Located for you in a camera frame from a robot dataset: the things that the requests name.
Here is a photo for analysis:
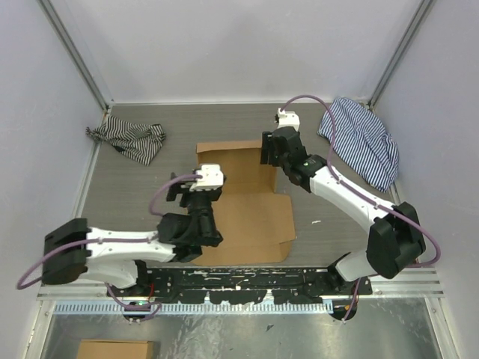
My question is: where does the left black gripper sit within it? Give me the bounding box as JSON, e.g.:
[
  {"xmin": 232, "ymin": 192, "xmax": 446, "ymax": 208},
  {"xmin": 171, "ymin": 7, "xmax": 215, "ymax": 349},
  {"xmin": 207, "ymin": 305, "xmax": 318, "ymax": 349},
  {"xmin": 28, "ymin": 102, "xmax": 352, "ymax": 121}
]
[{"xmin": 168, "ymin": 174, "xmax": 222, "ymax": 242}]

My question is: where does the brown cardboard box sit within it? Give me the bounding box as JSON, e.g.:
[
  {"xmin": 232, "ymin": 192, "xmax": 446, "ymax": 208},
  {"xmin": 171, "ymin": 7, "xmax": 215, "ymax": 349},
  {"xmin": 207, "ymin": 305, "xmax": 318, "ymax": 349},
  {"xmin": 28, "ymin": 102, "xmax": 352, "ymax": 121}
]
[{"xmin": 193, "ymin": 140, "xmax": 296, "ymax": 267}]

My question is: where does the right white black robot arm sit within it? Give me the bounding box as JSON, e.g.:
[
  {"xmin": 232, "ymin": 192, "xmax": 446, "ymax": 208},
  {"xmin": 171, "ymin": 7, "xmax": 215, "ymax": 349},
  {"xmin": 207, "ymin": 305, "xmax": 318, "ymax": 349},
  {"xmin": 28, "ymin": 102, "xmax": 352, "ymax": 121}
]
[{"xmin": 260, "ymin": 126, "xmax": 426, "ymax": 295}]

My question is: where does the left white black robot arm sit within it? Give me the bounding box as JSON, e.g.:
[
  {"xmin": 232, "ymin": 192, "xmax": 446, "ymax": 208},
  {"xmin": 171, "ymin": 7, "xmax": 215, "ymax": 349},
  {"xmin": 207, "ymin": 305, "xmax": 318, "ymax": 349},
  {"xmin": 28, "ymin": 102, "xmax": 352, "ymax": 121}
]
[{"xmin": 41, "ymin": 164, "xmax": 225, "ymax": 297}]

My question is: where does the small cardboard box foreground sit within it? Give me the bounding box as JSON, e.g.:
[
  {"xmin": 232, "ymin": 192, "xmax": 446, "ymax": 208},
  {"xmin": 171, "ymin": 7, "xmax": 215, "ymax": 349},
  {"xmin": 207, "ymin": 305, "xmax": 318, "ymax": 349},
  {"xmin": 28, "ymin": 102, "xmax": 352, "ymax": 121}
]
[{"xmin": 76, "ymin": 340, "xmax": 154, "ymax": 359}]

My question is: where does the black white striped cloth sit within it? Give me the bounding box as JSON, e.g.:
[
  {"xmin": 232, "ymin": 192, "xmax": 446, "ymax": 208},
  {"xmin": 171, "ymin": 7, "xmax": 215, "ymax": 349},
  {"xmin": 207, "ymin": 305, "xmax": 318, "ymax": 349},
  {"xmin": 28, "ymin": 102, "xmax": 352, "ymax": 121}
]
[{"xmin": 85, "ymin": 115, "xmax": 166, "ymax": 166}]

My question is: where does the blue white striped cloth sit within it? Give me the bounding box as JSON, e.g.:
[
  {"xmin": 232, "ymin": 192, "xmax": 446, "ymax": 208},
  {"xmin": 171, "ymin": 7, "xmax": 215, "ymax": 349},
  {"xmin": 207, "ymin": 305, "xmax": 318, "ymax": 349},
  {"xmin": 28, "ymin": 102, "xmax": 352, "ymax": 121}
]
[{"xmin": 317, "ymin": 97, "xmax": 399, "ymax": 192}]

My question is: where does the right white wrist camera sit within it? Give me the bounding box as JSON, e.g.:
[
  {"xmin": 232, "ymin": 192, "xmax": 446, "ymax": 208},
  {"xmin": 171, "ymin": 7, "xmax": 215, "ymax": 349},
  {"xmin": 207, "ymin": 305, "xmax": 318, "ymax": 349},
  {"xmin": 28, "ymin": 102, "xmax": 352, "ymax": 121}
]
[{"xmin": 275, "ymin": 108, "xmax": 300, "ymax": 132}]

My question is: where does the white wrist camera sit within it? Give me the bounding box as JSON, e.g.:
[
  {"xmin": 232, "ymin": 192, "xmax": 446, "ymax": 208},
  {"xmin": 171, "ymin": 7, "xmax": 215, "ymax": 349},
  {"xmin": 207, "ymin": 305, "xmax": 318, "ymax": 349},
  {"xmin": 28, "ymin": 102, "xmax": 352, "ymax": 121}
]
[
  {"xmin": 275, "ymin": 108, "xmax": 300, "ymax": 132},
  {"xmin": 189, "ymin": 164, "xmax": 225, "ymax": 191}
]

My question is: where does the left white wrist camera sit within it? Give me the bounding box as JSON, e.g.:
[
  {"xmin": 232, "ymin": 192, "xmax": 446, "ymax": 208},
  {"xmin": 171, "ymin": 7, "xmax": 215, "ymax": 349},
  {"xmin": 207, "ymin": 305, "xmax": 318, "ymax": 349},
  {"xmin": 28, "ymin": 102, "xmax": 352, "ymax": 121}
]
[{"xmin": 189, "ymin": 164, "xmax": 225, "ymax": 191}]

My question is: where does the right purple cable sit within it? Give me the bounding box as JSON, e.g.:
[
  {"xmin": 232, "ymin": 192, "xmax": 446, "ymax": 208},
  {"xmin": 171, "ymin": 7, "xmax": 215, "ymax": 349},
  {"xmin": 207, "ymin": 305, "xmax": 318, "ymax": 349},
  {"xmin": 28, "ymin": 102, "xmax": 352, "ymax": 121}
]
[{"xmin": 281, "ymin": 94, "xmax": 442, "ymax": 269}]

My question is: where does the purple cable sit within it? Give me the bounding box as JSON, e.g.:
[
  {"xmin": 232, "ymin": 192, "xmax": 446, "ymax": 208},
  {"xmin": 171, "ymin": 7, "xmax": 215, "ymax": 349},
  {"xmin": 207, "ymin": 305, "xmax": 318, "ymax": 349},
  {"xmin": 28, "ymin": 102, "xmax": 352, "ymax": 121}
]
[
  {"xmin": 15, "ymin": 171, "xmax": 203, "ymax": 291},
  {"xmin": 281, "ymin": 94, "xmax": 442, "ymax": 269}
]

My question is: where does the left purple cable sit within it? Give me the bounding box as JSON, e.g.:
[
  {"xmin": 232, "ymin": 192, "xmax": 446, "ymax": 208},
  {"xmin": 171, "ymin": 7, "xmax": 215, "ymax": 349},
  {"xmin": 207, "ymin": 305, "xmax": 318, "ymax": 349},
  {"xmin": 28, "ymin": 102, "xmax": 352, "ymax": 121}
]
[{"xmin": 15, "ymin": 171, "xmax": 203, "ymax": 291}]

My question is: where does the right aluminium frame post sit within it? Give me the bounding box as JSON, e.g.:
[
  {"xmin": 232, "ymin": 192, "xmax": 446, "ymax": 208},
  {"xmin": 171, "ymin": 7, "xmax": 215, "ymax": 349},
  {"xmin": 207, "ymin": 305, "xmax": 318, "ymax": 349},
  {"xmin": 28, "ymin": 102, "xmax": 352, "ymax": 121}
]
[{"xmin": 367, "ymin": 0, "xmax": 436, "ymax": 109}]

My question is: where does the aluminium frame post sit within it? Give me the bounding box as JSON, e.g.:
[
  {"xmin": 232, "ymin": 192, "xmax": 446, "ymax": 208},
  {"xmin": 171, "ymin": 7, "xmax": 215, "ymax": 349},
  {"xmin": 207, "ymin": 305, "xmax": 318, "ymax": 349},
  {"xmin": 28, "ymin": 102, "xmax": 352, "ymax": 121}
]
[
  {"xmin": 37, "ymin": 0, "xmax": 111, "ymax": 111},
  {"xmin": 367, "ymin": 0, "xmax": 436, "ymax": 109}
]

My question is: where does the left aluminium frame post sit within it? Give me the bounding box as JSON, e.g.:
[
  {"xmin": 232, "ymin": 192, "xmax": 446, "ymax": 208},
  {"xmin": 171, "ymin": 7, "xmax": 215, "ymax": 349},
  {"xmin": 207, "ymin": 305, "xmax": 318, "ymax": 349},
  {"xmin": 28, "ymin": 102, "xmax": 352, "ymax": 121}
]
[{"xmin": 37, "ymin": 0, "xmax": 111, "ymax": 111}]

